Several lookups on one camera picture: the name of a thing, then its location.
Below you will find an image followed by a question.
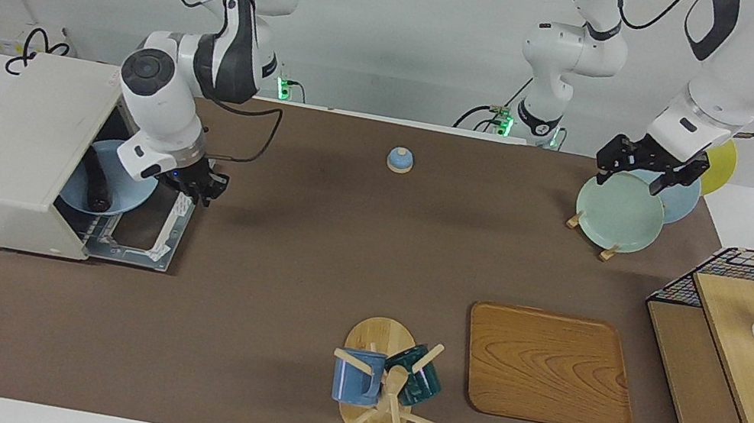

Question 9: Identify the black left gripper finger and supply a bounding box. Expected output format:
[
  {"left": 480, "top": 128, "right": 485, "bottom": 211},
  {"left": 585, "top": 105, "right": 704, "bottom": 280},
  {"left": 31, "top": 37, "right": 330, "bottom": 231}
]
[
  {"left": 647, "top": 172, "right": 686, "bottom": 202},
  {"left": 593, "top": 157, "right": 623, "bottom": 189}
]

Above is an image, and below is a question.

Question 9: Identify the light blue plate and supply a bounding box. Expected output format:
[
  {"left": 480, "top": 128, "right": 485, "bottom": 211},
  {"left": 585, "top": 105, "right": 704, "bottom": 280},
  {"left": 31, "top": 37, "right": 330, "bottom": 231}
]
[{"left": 58, "top": 131, "right": 166, "bottom": 226}]

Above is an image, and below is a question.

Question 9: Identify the glass oven door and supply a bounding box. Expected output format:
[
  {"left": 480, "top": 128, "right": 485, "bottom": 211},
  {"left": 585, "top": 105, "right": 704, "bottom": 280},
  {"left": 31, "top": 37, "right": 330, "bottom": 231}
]
[{"left": 80, "top": 177, "right": 199, "bottom": 277}]

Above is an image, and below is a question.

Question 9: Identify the dark purple eggplant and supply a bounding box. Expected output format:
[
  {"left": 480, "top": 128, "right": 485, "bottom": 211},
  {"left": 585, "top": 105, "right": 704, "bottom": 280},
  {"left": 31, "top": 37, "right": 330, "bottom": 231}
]
[{"left": 75, "top": 153, "right": 121, "bottom": 216}]

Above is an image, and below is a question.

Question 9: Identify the beige toaster oven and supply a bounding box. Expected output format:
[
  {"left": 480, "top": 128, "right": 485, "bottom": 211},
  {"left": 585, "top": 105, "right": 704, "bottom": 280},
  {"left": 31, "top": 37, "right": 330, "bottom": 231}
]
[{"left": 0, "top": 46, "right": 218, "bottom": 281}]

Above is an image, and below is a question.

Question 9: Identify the pale blue racked plate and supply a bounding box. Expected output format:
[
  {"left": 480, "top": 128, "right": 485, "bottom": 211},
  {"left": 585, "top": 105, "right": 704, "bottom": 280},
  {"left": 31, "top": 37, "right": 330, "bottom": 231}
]
[{"left": 624, "top": 164, "right": 705, "bottom": 230}]

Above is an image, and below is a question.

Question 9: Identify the pale green plate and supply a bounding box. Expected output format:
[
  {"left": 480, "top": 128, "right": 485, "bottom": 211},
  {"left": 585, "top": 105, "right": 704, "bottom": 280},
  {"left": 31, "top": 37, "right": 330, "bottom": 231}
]
[{"left": 569, "top": 164, "right": 672, "bottom": 260}]

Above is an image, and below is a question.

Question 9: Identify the yellow plate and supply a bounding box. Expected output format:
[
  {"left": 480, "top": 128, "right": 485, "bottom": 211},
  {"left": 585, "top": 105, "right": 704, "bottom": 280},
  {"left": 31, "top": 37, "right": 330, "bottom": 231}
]
[{"left": 694, "top": 135, "right": 742, "bottom": 202}]

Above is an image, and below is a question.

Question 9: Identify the wooden plate rack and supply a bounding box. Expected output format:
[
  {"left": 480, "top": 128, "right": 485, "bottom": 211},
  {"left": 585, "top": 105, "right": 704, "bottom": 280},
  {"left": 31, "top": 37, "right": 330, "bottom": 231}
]
[{"left": 560, "top": 207, "right": 629, "bottom": 266}]

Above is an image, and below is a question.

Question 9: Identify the brown table mat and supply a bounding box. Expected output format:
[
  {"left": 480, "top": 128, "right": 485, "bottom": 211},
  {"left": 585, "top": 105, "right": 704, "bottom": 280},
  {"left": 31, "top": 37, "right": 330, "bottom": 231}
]
[{"left": 0, "top": 52, "right": 754, "bottom": 423}]

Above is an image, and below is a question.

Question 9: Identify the green lit controller box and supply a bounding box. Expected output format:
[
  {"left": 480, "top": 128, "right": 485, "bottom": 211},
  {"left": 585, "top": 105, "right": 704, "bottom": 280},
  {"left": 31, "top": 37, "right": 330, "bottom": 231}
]
[
  {"left": 272, "top": 73, "right": 295, "bottom": 104},
  {"left": 486, "top": 103, "right": 519, "bottom": 141}
]

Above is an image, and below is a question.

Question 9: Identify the small blue knobbed lid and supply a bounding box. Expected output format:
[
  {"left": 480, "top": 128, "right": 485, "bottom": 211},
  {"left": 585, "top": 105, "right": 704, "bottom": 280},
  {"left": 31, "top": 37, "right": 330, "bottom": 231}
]
[{"left": 385, "top": 145, "right": 417, "bottom": 176}]

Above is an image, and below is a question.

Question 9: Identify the wooden serving tray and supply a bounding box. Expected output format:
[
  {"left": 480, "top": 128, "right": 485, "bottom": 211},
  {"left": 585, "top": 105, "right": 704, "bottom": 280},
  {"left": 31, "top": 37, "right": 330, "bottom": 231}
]
[{"left": 453, "top": 299, "right": 650, "bottom": 423}]

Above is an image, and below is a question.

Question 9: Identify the wooden mug tree stand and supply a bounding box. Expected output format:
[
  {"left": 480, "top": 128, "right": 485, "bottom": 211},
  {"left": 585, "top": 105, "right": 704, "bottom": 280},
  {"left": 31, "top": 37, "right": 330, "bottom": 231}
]
[{"left": 320, "top": 309, "right": 455, "bottom": 423}]

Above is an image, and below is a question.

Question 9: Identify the blue mug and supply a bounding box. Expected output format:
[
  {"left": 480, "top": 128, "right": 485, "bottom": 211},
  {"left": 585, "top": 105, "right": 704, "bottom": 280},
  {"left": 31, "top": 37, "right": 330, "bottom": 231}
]
[{"left": 328, "top": 345, "right": 390, "bottom": 410}]

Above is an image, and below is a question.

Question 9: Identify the dark green mug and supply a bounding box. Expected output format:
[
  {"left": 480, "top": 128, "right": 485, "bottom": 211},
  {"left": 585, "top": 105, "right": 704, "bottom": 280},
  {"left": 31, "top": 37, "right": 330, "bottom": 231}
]
[{"left": 378, "top": 339, "right": 449, "bottom": 412}]

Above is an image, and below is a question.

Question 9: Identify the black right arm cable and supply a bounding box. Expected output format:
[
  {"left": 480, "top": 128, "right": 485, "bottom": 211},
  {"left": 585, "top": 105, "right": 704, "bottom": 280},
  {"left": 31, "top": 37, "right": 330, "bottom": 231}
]
[{"left": 132, "top": 0, "right": 305, "bottom": 172}]

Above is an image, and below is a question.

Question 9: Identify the black base cable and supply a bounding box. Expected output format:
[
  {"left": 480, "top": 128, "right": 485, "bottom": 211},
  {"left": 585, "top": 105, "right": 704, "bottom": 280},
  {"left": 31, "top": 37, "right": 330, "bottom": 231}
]
[{"left": 452, "top": 64, "right": 535, "bottom": 142}]

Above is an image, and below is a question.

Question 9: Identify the white wall power strip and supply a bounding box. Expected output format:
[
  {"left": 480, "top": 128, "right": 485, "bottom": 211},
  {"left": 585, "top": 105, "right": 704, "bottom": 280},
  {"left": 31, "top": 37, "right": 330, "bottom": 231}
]
[{"left": 0, "top": 16, "right": 76, "bottom": 85}]

